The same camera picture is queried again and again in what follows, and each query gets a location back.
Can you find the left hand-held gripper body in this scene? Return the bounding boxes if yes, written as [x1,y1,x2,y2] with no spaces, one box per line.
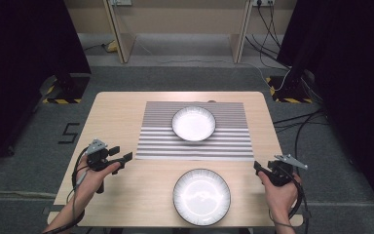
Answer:
[86,138,118,195]

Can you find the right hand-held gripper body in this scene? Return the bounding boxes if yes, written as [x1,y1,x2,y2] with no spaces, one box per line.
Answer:
[266,153,309,187]

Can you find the white plate with dark rim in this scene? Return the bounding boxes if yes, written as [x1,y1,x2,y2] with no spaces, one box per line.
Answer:
[172,168,232,227]
[170,105,217,142]

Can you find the person's left hand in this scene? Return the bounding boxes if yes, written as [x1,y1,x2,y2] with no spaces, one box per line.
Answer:
[75,155,122,200]

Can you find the person's right hand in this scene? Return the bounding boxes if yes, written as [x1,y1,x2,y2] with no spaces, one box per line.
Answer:
[257,171,302,217]

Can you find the grey striped placemat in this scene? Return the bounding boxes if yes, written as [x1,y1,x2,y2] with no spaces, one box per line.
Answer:
[134,100,255,162]

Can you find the black stand base hazard tape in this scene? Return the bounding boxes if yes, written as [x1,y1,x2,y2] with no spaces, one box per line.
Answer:
[265,74,315,104]
[41,73,91,105]

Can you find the small yellow thing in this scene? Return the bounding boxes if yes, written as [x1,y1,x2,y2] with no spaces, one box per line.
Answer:
[104,40,118,54]

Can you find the light wooden desk leg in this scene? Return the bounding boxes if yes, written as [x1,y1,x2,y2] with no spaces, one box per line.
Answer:
[102,0,137,64]
[228,0,254,64]

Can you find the black curtain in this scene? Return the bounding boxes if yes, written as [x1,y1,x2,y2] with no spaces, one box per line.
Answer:
[276,0,374,223]
[0,0,92,175]

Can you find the left hand-held gripper cable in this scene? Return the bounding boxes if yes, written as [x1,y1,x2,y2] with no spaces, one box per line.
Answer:
[43,146,91,234]

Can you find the hand-held gripper cable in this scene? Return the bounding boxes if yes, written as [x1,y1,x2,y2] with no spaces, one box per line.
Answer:
[43,146,91,234]
[268,175,310,229]

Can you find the right hand-held gripper cable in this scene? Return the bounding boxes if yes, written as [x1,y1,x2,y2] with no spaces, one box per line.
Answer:
[268,175,310,229]

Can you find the black cables on floor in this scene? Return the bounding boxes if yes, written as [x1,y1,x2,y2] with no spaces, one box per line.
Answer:
[272,108,332,198]

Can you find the thin white floor cable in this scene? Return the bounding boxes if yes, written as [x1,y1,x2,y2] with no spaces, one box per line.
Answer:
[138,41,291,93]

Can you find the black cables from wall socket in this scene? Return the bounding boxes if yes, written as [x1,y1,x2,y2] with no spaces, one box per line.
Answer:
[244,3,290,71]

